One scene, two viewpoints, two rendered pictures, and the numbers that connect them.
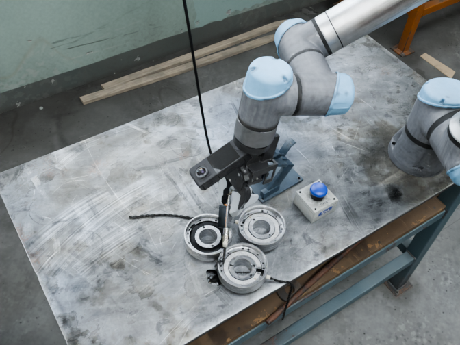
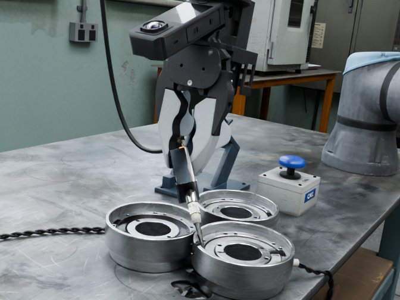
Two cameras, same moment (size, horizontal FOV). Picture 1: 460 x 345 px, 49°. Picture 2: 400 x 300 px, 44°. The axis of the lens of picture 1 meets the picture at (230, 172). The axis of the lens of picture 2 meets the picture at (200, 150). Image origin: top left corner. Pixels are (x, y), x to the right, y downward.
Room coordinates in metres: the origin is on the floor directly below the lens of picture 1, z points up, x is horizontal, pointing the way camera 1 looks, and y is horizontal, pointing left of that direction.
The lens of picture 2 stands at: (0.10, 0.19, 1.06)
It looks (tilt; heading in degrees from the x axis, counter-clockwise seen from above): 15 degrees down; 338
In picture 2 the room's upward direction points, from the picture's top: 6 degrees clockwise
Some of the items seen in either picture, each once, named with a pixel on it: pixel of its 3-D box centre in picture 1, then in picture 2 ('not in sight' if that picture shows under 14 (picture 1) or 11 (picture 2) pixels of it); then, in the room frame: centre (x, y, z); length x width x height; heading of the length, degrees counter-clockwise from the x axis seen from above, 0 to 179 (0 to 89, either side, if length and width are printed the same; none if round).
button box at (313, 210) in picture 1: (317, 200); (289, 188); (0.71, -0.21, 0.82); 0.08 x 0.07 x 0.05; 126
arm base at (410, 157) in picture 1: (423, 142); (362, 141); (0.90, -0.48, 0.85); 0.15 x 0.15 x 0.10
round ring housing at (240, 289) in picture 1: (241, 269); (241, 259); (0.52, -0.04, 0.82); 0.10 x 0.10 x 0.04
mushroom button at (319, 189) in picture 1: (317, 194); (290, 172); (0.71, -0.20, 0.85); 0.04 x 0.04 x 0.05
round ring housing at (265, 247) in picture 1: (261, 229); (235, 218); (0.62, -0.08, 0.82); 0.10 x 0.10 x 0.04
